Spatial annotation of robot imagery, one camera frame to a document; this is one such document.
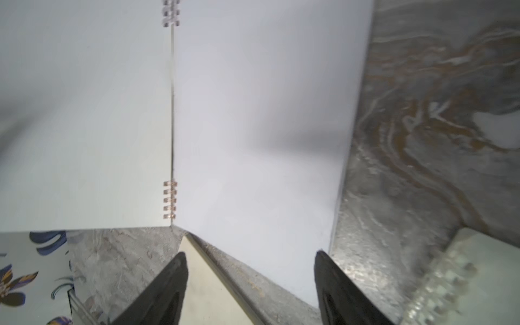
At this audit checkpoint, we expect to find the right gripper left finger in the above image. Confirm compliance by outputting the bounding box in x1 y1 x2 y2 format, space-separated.
112 252 189 325

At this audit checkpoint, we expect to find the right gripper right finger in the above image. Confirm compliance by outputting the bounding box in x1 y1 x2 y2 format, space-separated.
314 251 393 325

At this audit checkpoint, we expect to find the cream spiral notebook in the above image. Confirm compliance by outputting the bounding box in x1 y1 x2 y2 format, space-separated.
1 1 374 306

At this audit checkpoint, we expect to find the cream notebook back right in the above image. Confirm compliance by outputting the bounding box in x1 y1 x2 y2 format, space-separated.
179 234 264 324

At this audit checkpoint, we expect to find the pale green spiral notebook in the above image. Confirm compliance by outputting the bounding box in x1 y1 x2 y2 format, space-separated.
402 228 519 324

